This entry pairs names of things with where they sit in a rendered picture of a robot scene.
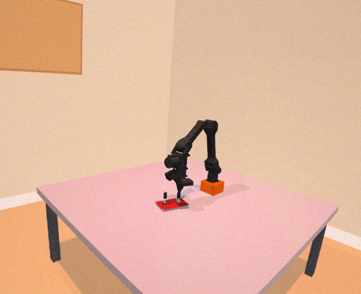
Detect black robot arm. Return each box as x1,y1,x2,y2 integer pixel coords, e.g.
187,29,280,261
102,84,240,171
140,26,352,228
164,119,222,183

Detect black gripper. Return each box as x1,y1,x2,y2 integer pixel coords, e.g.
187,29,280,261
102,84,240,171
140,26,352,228
173,166,194,193

